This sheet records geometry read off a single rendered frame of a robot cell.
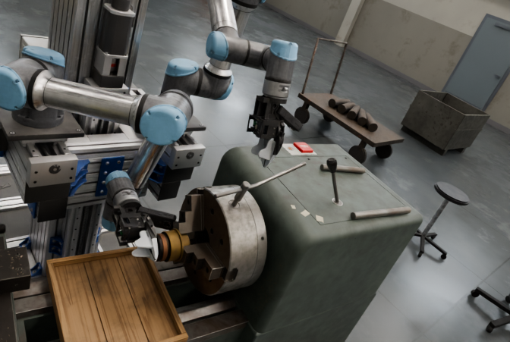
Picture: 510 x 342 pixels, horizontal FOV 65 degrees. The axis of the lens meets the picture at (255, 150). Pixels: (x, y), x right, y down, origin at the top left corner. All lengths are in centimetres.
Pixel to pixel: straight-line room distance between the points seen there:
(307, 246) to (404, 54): 1088
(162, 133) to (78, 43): 57
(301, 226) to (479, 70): 1008
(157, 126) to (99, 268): 49
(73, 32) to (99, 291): 85
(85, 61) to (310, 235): 100
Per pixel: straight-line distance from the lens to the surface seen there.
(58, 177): 140
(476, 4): 1137
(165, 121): 111
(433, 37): 1158
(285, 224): 116
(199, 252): 115
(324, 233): 116
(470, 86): 1108
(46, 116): 142
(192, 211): 118
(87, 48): 159
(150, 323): 126
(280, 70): 110
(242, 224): 112
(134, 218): 119
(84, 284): 132
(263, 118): 112
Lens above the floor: 188
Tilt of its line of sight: 26 degrees down
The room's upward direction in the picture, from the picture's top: 21 degrees clockwise
